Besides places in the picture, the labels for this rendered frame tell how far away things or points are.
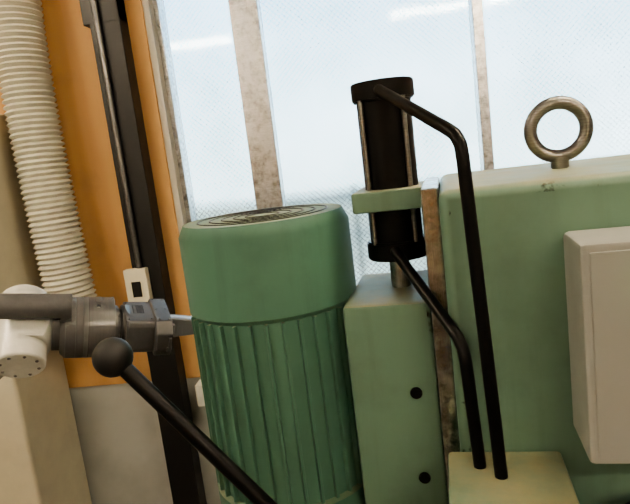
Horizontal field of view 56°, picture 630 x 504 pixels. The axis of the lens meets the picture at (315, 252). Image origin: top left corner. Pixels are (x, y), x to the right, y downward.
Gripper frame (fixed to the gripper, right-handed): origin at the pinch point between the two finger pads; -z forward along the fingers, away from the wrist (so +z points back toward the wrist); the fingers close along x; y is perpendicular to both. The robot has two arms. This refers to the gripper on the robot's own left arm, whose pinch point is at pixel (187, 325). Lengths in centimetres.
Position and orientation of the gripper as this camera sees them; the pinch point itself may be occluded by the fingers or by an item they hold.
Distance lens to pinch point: 96.0
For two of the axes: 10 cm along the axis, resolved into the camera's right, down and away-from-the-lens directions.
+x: 3.6, 2.9, -8.8
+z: -9.2, -0.3, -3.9
